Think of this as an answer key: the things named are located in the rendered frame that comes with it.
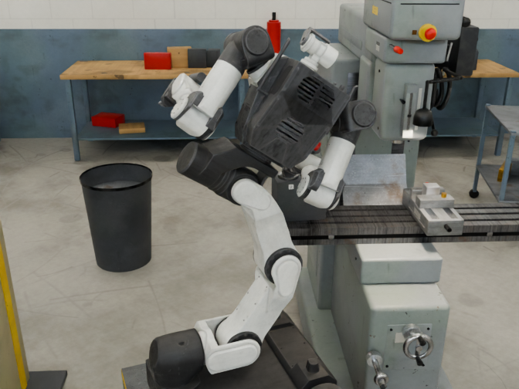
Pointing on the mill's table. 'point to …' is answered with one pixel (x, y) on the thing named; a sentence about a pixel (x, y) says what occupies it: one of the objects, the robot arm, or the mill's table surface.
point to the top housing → (415, 18)
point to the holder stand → (283, 191)
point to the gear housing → (373, 38)
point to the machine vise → (432, 215)
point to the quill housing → (393, 93)
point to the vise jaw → (434, 201)
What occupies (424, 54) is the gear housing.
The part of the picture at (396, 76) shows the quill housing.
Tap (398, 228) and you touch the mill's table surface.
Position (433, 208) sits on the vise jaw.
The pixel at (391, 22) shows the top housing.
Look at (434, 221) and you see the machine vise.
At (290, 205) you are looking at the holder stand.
